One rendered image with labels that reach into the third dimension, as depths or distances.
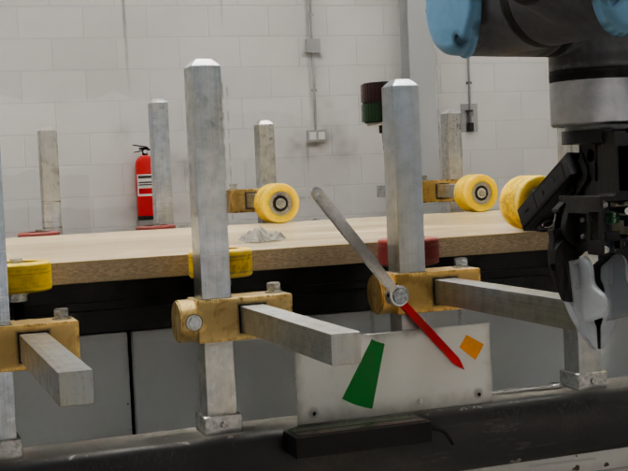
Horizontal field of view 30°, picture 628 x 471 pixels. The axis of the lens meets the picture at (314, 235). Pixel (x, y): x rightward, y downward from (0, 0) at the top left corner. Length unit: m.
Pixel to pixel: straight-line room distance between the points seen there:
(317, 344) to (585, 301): 0.26
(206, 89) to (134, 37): 7.27
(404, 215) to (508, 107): 7.98
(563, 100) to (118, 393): 0.74
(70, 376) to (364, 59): 8.04
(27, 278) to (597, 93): 0.68
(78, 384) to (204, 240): 0.37
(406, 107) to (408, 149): 0.05
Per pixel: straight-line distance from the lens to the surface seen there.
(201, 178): 1.35
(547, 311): 1.23
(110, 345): 1.56
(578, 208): 1.13
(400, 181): 1.43
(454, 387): 1.48
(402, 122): 1.44
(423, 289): 1.44
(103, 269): 1.49
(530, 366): 1.79
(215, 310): 1.35
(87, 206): 8.51
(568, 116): 1.12
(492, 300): 1.32
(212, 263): 1.35
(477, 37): 1.03
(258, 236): 1.69
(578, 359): 1.57
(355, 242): 1.36
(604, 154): 1.12
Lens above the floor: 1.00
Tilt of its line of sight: 3 degrees down
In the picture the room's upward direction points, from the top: 2 degrees counter-clockwise
